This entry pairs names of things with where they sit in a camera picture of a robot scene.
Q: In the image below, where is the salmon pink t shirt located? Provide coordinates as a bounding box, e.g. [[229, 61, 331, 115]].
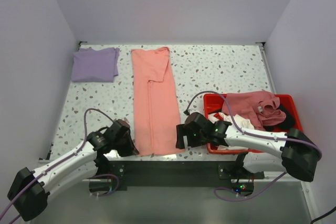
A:
[[131, 47, 181, 156]]

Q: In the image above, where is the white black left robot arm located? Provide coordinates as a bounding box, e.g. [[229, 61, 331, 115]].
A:
[[7, 119, 139, 222]]

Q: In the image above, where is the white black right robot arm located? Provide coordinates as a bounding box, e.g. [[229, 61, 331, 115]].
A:
[[176, 112, 322, 182]]

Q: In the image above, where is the white t shirt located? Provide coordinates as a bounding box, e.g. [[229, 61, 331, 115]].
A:
[[208, 112, 255, 151]]

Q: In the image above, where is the red plastic bin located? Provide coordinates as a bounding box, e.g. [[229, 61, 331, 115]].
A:
[[203, 94, 303, 155]]

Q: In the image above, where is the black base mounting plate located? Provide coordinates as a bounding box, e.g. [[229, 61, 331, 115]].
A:
[[88, 160, 265, 196]]

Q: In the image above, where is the dusty rose t shirt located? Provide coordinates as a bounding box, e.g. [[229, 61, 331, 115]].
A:
[[222, 91, 286, 131]]

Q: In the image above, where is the folded purple t shirt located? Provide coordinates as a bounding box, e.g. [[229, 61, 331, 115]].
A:
[[71, 47, 120, 82]]

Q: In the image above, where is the black t shirt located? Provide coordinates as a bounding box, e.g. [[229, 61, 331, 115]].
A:
[[262, 104, 296, 131]]

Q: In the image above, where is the aluminium front rail frame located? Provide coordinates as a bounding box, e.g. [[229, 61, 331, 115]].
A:
[[33, 142, 312, 183]]

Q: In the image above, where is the black cable bottom right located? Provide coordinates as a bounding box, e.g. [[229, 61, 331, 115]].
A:
[[312, 209, 336, 224]]

